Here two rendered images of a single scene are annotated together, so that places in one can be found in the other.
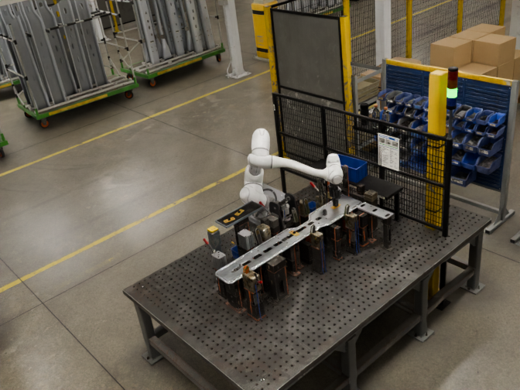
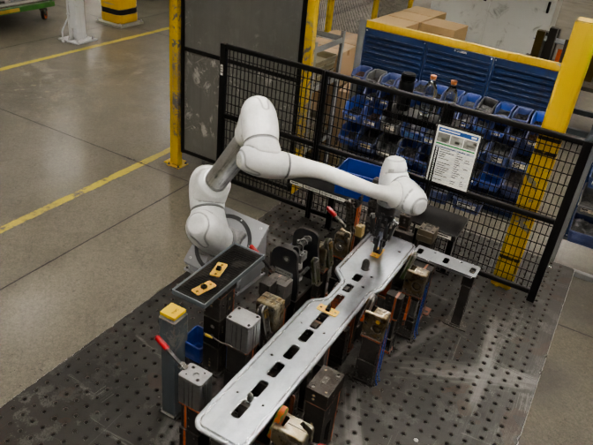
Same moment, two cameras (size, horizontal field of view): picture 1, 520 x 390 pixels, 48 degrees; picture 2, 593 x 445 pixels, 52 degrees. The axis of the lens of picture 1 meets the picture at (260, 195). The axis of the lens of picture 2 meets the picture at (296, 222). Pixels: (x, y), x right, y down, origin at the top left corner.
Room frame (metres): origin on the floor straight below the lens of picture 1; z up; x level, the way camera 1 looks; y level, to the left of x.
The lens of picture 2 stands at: (2.09, 0.70, 2.46)
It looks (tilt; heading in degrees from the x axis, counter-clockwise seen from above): 31 degrees down; 335
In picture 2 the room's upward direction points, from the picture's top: 7 degrees clockwise
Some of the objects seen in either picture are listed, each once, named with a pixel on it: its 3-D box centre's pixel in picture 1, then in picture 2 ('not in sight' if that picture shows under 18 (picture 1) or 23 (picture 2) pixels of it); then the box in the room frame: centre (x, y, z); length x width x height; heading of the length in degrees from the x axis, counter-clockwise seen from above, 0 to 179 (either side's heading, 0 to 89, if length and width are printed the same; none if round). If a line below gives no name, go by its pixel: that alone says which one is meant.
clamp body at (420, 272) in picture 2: (351, 233); (410, 303); (3.76, -0.67, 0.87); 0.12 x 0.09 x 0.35; 38
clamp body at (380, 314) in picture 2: (317, 252); (371, 345); (3.57, -0.37, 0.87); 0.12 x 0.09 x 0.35; 38
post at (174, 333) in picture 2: (217, 255); (173, 365); (3.63, 0.37, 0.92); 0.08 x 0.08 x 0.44; 38
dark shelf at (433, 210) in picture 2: (351, 178); (375, 199); (4.39, -0.80, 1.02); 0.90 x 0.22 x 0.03; 38
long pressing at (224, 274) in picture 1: (292, 235); (326, 314); (3.65, -0.21, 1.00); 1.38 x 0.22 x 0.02; 128
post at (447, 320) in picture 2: (387, 231); (462, 298); (3.76, -0.94, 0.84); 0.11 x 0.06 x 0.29; 38
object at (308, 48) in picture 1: (311, 97); (238, 69); (6.48, -0.74, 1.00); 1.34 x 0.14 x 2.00; 38
